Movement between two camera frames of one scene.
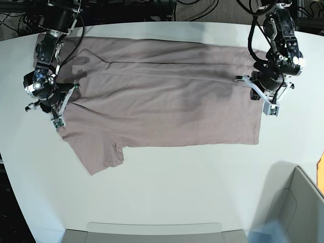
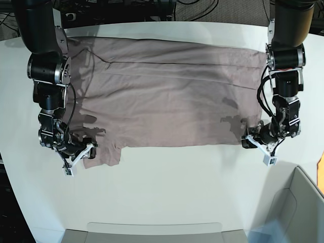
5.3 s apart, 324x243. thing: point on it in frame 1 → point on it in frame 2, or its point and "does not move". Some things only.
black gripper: x=268 y=80 → x=267 y=133
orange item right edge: x=320 y=173 does not move
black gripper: x=52 y=94 → x=71 y=147
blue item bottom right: x=271 y=232 does not move
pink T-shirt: x=143 y=92 does not move
